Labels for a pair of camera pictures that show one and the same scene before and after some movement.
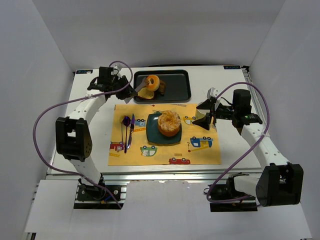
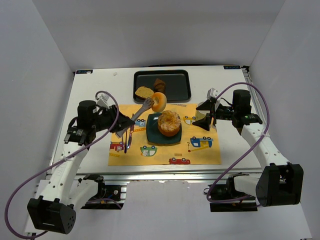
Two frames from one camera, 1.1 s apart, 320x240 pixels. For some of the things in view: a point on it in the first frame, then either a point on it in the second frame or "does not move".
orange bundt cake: [169, 123] does not move
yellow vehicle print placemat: [129, 146] does not move
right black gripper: [213, 115] does not move
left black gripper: [126, 88] → [117, 119]
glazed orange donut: [153, 82] → [160, 101]
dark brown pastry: [162, 88] does not move
